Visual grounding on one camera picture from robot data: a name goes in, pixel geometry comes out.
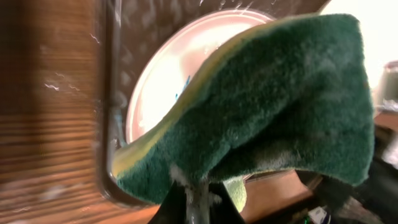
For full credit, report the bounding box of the white plate blue smear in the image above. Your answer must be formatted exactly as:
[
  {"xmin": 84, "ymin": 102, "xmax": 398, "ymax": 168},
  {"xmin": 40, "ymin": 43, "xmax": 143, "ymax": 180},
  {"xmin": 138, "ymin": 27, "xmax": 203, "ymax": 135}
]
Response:
[{"xmin": 125, "ymin": 9, "xmax": 273, "ymax": 143}]

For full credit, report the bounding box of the dark brown serving tray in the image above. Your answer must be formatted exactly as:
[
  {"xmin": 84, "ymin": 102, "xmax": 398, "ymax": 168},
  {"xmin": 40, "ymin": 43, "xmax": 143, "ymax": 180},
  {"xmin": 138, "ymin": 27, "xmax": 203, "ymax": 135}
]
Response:
[{"xmin": 95, "ymin": 0, "xmax": 326, "ymax": 209}]

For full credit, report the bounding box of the yellow green scrub sponge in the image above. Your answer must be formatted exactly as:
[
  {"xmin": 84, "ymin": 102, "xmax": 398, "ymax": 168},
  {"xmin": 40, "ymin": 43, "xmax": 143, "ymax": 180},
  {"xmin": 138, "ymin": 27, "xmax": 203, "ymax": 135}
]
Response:
[{"xmin": 111, "ymin": 14, "xmax": 374, "ymax": 203}]

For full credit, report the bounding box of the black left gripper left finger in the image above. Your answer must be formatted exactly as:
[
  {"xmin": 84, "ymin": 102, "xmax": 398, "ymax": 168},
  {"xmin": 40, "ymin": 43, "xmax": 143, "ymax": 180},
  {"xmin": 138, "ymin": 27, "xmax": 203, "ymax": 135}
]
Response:
[{"xmin": 148, "ymin": 181, "xmax": 194, "ymax": 224}]

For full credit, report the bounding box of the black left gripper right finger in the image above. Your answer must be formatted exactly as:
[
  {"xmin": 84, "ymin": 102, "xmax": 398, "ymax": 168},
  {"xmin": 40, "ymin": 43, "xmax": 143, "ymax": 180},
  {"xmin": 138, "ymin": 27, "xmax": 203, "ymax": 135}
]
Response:
[{"xmin": 198, "ymin": 182, "xmax": 245, "ymax": 224}]

